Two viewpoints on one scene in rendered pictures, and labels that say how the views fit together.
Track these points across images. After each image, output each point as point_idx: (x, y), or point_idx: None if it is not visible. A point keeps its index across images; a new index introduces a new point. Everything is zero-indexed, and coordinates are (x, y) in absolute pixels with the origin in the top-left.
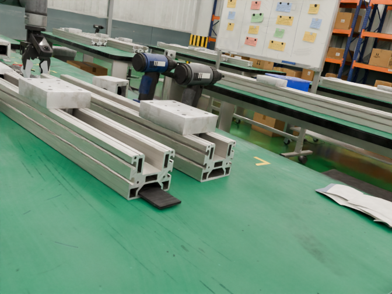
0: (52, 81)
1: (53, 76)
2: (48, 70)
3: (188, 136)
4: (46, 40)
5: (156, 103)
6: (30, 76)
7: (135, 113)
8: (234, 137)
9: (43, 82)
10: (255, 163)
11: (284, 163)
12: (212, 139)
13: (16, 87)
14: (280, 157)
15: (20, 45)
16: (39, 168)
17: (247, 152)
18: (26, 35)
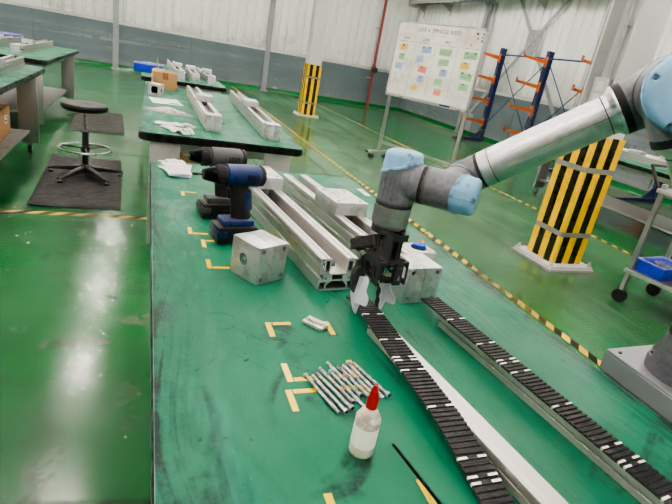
0: (343, 199)
1: (341, 249)
2: (350, 287)
3: None
4: (365, 235)
5: (274, 175)
6: (380, 325)
7: (282, 192)
8: (158, 209)
9: (349, 197)
10: (194, 193)
11: (165, 189)
12: None
13: (370, 224)
14: (157, 191)
15: (407, 269)
16: None
17: (181, 198)
18: (401, 249)
